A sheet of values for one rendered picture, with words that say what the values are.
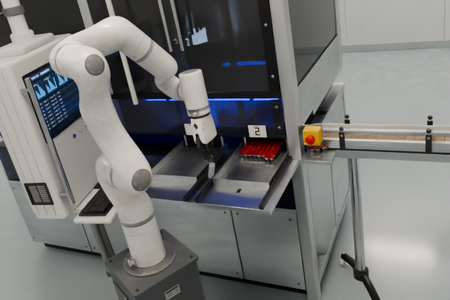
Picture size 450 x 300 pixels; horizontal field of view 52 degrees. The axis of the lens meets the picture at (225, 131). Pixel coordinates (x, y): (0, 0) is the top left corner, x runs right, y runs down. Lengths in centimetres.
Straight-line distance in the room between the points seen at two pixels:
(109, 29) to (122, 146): 35
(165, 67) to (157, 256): 65
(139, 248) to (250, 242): 99
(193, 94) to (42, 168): 84
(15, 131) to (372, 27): 528
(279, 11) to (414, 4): 471
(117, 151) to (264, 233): 119
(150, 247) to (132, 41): 69
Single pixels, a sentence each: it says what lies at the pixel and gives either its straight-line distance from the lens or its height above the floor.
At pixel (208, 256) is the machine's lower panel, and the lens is 271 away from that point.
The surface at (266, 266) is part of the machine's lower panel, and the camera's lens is 258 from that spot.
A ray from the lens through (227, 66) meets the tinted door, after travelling 205.
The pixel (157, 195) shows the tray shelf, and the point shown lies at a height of 88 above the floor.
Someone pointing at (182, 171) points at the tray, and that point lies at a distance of 219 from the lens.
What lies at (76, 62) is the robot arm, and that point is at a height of 163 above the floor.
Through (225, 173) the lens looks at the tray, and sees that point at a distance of 210.
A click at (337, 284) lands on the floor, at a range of 275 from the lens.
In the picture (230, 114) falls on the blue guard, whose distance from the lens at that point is 213.
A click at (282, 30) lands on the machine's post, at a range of 190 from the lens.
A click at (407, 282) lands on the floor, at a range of 278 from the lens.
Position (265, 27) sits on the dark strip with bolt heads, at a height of 149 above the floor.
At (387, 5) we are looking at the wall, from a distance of 653.
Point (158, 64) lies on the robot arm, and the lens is 150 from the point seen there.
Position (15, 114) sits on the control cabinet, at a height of 133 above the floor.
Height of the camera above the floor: 190
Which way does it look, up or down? 24 degrees down
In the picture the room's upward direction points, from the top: 11 degrees counter-clockwise
